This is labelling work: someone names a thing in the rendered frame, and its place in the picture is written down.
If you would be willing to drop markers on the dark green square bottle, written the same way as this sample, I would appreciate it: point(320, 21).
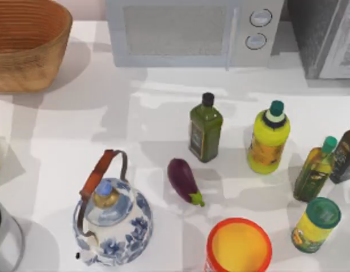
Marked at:
point(204, 133)

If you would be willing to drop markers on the purple eggplant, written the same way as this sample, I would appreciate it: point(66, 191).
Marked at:
point(181, 175)

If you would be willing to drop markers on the yellow bottle with green cap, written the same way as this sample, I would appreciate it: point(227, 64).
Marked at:
point(269, 141)

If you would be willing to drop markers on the blue and white teapot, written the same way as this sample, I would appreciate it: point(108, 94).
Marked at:
point(118, 224)

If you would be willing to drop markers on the pale microwave oven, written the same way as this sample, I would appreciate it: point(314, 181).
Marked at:
point(169, 31)

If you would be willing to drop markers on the round microwave knob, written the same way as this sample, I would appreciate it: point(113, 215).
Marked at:
point(256, 40)
point(260, 16)

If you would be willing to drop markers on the orange can with yellow lid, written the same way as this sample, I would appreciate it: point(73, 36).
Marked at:
point(238, 246)

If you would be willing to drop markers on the slim olive oil bottle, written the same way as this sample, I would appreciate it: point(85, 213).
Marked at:
point(313, 173)

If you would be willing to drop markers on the yellow jar with green lid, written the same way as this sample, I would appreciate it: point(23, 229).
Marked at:
point(315, 226)

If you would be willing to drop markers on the dark brown bottle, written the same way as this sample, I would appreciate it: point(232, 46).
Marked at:
point(345, 158)

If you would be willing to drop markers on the woven brown basket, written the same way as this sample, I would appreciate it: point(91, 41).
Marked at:
point(24, 45)

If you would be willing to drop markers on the grey metal cup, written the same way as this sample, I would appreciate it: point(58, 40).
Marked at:
point(4, 235)

